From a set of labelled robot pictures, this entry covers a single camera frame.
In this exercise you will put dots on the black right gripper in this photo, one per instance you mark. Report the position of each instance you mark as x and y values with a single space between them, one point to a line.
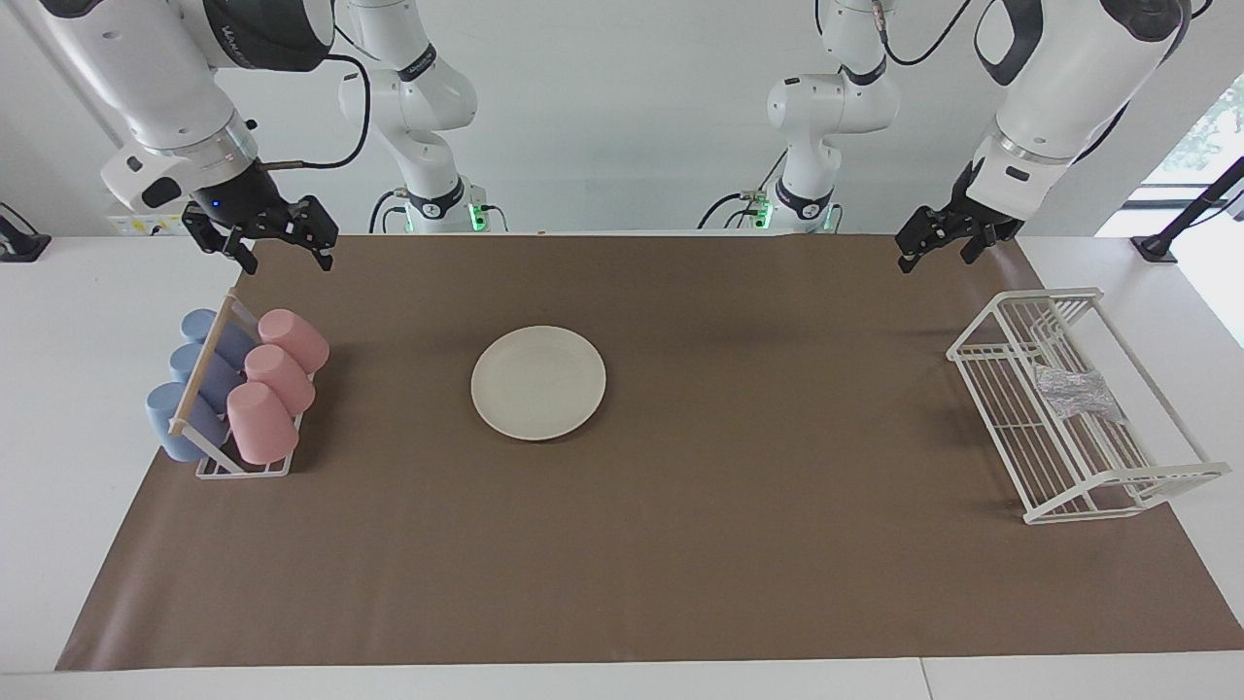
243 199

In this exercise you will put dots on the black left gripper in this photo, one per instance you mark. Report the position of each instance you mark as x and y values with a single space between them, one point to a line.
977 209

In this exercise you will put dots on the clear plastic wrapper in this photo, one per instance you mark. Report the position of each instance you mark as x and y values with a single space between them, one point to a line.
1077 392

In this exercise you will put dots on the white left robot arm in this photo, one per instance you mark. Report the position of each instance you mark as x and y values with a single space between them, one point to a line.
1059 87

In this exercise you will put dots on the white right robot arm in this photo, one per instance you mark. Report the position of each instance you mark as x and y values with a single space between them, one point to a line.
146 87

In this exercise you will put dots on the cream round plate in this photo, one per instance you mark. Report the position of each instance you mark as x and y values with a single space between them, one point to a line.
537 384

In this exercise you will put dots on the pink plastic cup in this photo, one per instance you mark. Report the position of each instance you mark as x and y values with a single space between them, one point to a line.
260 423
282 377
294 336

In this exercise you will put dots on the blue plastic cup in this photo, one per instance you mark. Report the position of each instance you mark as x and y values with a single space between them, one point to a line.
199 323
185 362
165 413

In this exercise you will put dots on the white cup holder rack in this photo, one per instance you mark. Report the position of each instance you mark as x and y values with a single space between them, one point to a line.
206 362

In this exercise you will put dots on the brown table mat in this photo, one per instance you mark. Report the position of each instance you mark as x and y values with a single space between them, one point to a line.
680 544

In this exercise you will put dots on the white wall outlet box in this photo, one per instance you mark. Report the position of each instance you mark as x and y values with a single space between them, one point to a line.
146 226

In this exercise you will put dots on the black table clamp mount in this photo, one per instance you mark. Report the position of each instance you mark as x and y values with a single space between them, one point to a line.
19 243

